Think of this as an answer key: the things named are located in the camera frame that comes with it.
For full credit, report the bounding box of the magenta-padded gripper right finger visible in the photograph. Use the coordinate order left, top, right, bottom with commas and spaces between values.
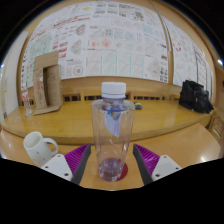
133, 143, 183, 186

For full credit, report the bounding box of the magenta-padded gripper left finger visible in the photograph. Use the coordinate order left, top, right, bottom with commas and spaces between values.
40, 143, 92, 185

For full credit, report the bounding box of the clear plastic bottle white cap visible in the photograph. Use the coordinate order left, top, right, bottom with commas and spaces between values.
90, 81, 136, 183

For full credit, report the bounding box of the white ceramic mug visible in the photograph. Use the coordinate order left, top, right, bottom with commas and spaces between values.
22, 130, 59, 168

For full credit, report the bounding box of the flat round red coaster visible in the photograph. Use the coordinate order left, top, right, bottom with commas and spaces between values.
98, 161, 129, 182

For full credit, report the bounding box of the wooden chair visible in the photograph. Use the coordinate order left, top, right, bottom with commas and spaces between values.
209, 108, 224, 141

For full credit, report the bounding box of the small clear plastic bottle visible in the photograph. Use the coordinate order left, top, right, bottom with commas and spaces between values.
22, 90, 32, 113

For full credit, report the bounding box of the black bag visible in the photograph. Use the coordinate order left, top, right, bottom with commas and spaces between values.
178, 79, 215, 114

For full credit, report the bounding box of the brown cardboard stand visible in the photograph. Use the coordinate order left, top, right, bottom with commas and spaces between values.
32, 50, 64, 117

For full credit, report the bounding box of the tall white cabinet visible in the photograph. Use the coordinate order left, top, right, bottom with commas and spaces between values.
0, 39, 21, 118

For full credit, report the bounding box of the narrow printed wall poster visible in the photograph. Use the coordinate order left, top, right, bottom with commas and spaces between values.
163, 16, 214, 101

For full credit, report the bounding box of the large printed wall poster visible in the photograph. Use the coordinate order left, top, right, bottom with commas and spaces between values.
20, 1, 169, 91

